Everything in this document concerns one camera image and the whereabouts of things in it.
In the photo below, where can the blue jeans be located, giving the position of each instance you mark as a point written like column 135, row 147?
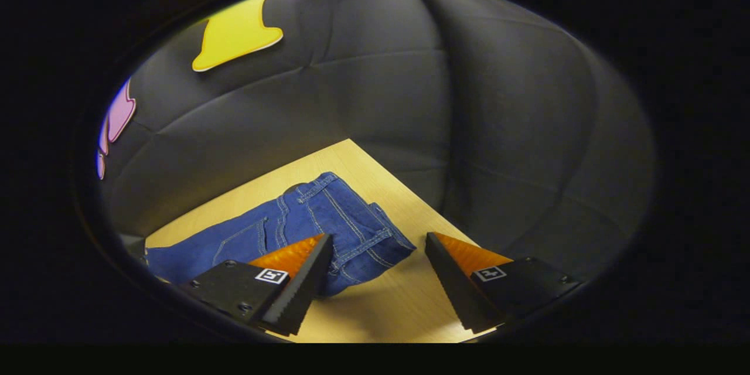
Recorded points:
column 328, row 211

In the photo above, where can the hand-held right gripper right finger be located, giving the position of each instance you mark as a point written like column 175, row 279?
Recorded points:
column 454, row 287

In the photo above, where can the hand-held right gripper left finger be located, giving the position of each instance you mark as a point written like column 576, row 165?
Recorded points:
column 302, row 287

